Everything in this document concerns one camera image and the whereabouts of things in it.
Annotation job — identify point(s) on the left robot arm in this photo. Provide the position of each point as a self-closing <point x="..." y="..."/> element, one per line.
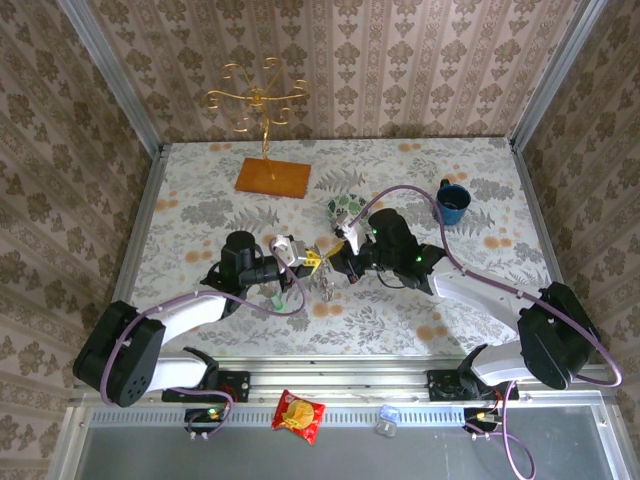
<point x="120" y="360"/>

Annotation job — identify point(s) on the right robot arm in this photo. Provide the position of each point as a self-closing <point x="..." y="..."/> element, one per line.
<point x="555" y="340"/>

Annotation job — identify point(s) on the green leaf pattern bowl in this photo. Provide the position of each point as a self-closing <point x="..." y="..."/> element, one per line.
<point x="345" y="205"/>

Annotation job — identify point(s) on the blue enamel mug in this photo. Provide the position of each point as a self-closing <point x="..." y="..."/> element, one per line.
<point x="450" y="212"/>

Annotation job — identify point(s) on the floral tablecloth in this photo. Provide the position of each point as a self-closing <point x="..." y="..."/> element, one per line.
<point x="200" y="170"/>

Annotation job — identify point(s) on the red snack packet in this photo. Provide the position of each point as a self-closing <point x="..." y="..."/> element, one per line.
<point x="297" y="415"/>

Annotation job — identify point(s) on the small clear plastic cup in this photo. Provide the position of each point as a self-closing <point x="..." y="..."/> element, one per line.
<point x="387" y="422"/>

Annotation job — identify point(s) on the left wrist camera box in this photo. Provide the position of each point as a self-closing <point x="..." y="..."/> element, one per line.
<point x="292" y="252"/>

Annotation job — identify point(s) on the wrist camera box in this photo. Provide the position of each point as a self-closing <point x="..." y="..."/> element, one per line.
<point x="292" y="252"/>
<point x="356" y="240"/>

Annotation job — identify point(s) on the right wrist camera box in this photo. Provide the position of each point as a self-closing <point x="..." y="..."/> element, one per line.
<point x="356" y="240"/>

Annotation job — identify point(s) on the aluminium frame rail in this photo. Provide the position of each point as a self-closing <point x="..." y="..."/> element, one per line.
<point x="340" y="380"/>

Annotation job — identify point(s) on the aluminium side rail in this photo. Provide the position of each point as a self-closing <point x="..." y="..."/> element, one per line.
<point x="129" y="250"/>
<point x="544" y="225"/>

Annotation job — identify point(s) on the aluminium frame post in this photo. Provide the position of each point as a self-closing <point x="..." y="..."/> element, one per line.
<point x="559" y="65"/>
<point x="110" y="65"/>

